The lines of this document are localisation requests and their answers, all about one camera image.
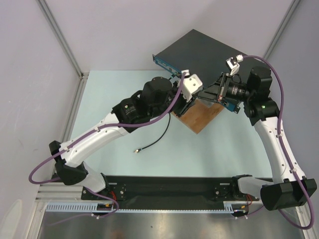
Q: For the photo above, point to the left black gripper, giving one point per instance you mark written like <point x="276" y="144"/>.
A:
<point x="185" y="105"/>

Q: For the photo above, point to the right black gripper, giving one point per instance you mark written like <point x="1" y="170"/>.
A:
<point x="222" y="87"/>

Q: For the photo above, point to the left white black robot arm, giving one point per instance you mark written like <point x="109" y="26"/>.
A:
<point x="158" y="97"/>

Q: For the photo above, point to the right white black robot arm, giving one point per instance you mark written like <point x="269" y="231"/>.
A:
<point x="289" y="186"/>

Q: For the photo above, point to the brown wooden board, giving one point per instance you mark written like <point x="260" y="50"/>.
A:
<point x="199" y="115"/>

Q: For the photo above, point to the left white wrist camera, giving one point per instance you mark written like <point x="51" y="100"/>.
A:
<point x="191" y="85"/>

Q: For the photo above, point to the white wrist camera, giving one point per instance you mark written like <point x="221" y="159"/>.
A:
<point x="233" y="64"/>
<point x="191" y="85"/>

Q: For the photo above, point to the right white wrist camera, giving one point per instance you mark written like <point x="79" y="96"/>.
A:
<point x="233" y="64"/>

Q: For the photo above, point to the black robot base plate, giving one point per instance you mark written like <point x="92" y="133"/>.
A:
<point x="176" y="191"/>

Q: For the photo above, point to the left aluminium frame post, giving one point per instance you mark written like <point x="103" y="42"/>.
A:
<point x="53" y="24"/>

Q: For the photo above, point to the aluminium frame post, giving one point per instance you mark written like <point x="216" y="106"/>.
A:
<point x="293" y="7"/>
<point x="53" y="24"/>

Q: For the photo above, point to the right aluminium frame post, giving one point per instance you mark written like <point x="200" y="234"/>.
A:
<point x="293" y="7"/>

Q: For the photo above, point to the aluminium frame rail front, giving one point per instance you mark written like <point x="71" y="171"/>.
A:
<point x="56" y="192"/>

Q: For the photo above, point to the white slotted cable duct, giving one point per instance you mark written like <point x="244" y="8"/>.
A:
<point x="104" y="207"/>

